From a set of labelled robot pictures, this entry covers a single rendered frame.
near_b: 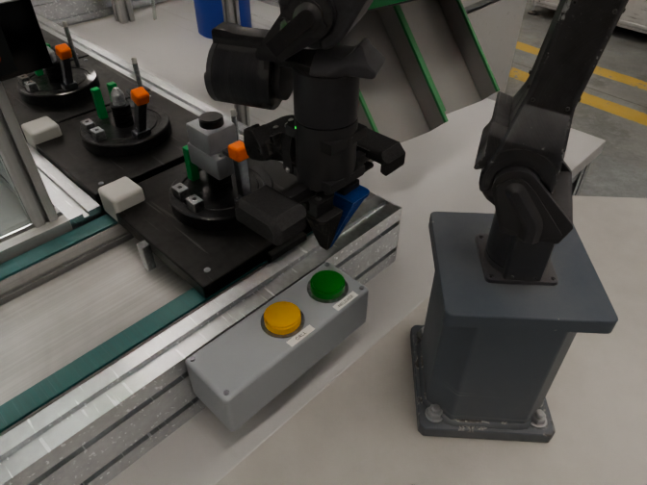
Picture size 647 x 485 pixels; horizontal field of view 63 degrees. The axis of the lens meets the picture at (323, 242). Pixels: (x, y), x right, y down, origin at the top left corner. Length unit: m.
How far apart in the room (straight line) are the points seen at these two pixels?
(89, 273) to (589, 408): 0.64
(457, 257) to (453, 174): 0.50
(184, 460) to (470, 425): 0.31
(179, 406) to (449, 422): 0.29
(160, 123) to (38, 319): 0.37
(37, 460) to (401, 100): 0.66
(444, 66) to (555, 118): 0.55
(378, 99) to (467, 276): 0.40
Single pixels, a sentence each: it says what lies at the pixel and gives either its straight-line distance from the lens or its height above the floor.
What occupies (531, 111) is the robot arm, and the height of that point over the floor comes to 1.22.
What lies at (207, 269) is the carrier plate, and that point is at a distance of 0.63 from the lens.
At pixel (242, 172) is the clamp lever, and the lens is 0.66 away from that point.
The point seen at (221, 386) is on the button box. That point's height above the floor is 0.96.
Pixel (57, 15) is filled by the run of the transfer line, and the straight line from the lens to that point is 1.85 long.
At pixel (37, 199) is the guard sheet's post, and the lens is 0.78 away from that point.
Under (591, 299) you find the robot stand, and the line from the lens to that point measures 0.52.
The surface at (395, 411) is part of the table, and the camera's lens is 0.64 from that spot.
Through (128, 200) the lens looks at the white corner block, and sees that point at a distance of 0.75.
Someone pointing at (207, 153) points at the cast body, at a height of 1.06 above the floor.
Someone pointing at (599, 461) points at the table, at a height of 0.86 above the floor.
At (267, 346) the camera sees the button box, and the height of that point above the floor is 0.96.
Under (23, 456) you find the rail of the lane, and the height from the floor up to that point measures 0.96.
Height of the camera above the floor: 1.40
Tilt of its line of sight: 41 degrees down
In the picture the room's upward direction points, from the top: straight up
